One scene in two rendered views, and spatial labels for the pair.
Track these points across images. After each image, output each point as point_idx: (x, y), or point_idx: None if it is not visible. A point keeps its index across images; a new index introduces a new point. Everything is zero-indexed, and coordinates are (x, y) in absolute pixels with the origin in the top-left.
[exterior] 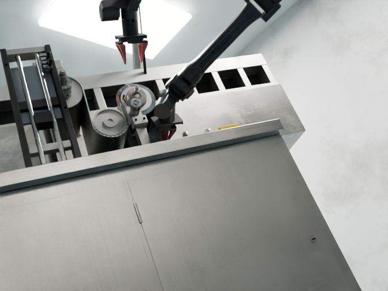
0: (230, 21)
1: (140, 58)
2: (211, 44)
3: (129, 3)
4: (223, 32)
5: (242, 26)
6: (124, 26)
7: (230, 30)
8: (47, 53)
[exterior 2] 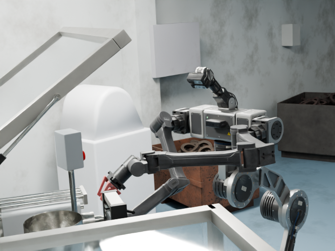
0: (154, 194)
1: (100, 191)
2: (146, 208)
3: (152, 172)
4: (154, 204)
5: (159, 203)
6: (127, 177)
7: (156, 204)
8: (133, 213)
